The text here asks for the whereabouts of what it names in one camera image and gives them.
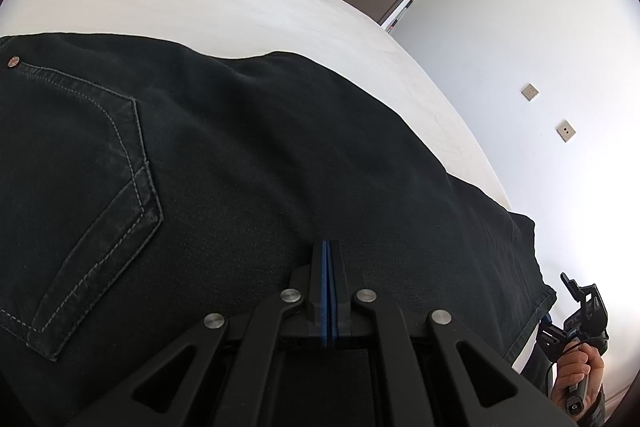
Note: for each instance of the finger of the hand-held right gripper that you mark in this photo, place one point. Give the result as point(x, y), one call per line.
point(590, 307)
point(554, 341)

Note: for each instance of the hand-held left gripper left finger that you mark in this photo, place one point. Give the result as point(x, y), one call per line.
point(300, 307)

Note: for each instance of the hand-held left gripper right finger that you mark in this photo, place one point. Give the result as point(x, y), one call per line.
point(360, 307)

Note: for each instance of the black pants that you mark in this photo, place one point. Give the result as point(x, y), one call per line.
point(225, 157)

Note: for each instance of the person's right forearm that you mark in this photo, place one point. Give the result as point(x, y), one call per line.
point(600, 413)

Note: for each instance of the person's right hand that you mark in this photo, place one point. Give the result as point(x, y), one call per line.
point(567, 369)

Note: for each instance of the white bed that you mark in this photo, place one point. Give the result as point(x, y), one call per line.
point(200, 2)

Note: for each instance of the beige wall socket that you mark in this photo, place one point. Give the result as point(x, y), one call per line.
point(530, 91)
point(566, 130)

